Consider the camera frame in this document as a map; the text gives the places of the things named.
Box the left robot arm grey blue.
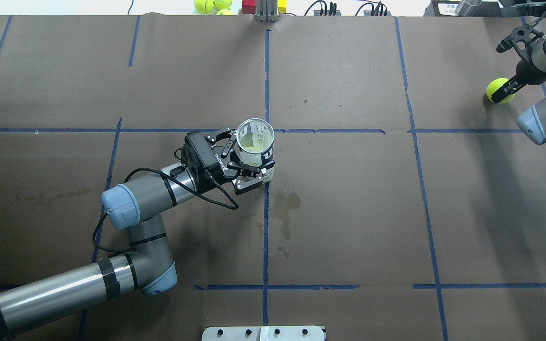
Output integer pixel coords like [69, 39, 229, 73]
[0, 127, 266, 341]

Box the yellow cube block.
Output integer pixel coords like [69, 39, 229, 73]
[277, 0, 288, 13]

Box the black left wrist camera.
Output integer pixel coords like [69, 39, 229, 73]
[181, 130, 223, 183]

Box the black labelled box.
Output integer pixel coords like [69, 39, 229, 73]
[423, 0, 460, 17]

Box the yellow ball on side table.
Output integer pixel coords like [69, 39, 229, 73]
[193, 0, 214, 15]

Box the silver metal cylinder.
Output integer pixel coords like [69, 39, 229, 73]
[455, 0, 482, 17]

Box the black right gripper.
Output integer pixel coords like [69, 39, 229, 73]
[500, 60, 546, 98]

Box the white blue tennis ball can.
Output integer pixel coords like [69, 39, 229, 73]
[236, 118, 274, 183]

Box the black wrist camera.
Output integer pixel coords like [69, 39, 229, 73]
[496, 26, 546, 60]
[181, 130, 223, 183]

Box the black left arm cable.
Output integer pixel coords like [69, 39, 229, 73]
[92, 147, 240, 252]

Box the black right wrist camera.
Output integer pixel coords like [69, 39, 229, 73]
[496, 26, 546, 60]

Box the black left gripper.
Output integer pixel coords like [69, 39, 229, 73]
[190, 126, 275, 196]

